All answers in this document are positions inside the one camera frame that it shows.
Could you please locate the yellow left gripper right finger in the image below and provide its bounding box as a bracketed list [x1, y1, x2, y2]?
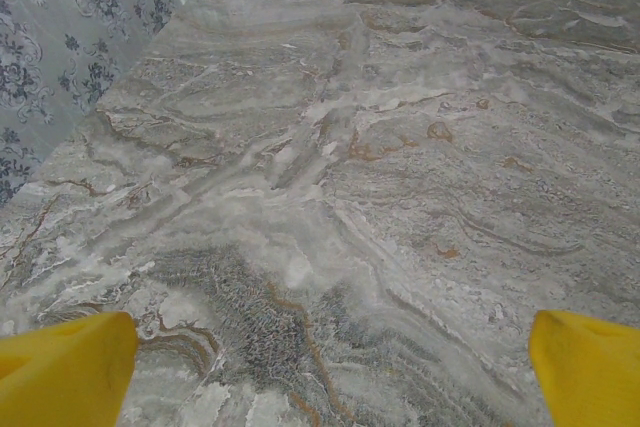
[528, 310, 640, 427]

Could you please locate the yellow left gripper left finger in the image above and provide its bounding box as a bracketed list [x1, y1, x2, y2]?
[0, 311, 139, 427]

